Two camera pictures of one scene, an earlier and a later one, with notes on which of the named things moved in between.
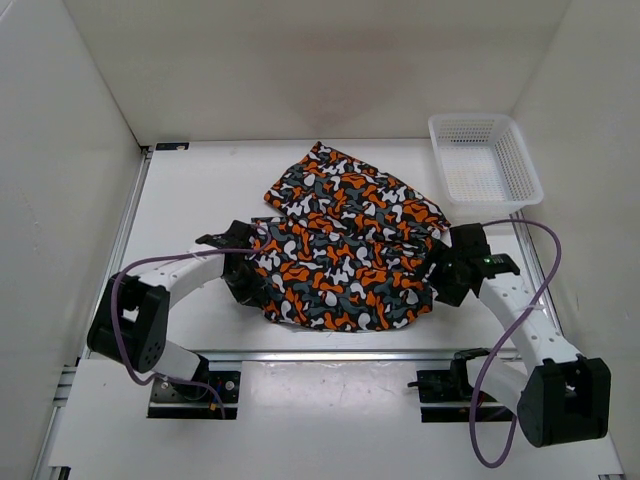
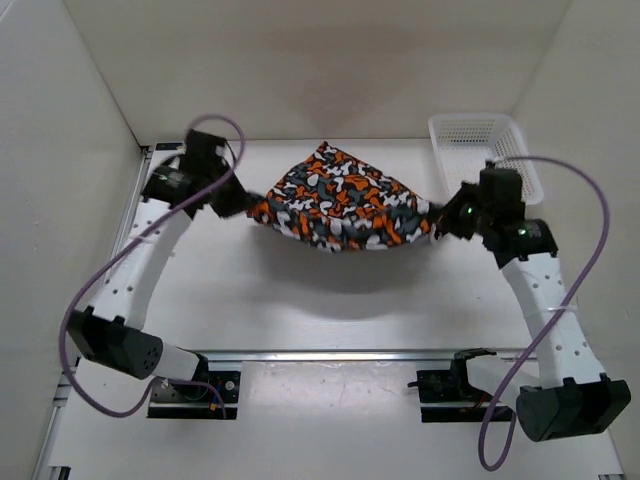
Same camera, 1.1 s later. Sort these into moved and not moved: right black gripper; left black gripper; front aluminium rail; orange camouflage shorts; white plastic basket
Moved: right black gripper; orange camouflage shorts; left black gripper
Not moved: white plastic basket; front aluminium rail
